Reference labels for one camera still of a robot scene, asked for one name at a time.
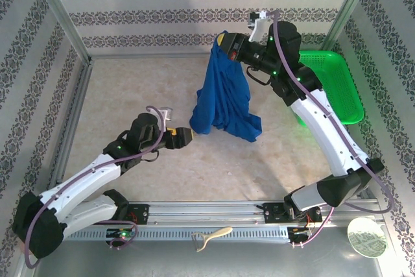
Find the cream vegetable peeler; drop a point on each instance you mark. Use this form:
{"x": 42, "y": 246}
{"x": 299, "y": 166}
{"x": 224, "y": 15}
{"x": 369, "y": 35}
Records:
{"x": 222, "y": 232}

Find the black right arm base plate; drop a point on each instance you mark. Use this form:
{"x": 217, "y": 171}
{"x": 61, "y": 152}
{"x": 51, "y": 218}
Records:
{"x": 272, "y": 212}

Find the blue t-shirt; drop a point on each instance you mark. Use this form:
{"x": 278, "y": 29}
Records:
{"x": 227, "y": 95}

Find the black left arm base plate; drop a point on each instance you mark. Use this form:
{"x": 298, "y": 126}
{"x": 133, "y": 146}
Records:
{"x": 141, "y": 213}

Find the small circuit board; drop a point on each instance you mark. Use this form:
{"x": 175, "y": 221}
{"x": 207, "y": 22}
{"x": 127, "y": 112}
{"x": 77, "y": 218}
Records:
{"x": 300, "y": 231}
{"x": 123, "y": 234}

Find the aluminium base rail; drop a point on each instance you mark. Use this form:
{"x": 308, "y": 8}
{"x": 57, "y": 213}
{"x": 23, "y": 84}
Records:
{"x": 201, "y": 212}

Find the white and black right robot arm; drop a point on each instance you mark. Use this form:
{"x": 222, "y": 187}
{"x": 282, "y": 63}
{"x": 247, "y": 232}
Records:
{"x": 324, "y": 127}

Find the round green patterned disc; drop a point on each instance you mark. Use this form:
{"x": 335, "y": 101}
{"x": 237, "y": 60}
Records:
{"x": 366, "y": 238}

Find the green plastic basket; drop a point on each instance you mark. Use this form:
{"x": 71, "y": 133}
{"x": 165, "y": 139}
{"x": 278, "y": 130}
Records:
{"x": 340, "y": 89}

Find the long aluminium frame rail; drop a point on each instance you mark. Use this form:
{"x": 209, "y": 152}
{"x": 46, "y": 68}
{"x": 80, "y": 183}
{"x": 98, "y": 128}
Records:
{"x": 146, "y": 54}

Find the aluminium side frame rail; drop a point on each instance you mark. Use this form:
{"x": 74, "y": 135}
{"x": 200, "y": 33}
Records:
{"x": 69, "y": 127}

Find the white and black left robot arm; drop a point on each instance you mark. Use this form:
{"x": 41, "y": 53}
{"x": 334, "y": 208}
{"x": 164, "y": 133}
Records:
{"x": 84, "y": 176}

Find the aluminium frame post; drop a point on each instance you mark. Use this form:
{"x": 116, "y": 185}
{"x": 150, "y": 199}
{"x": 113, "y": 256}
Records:
{"x": 58, "y": 11}
{"x": 350, "y": 7}

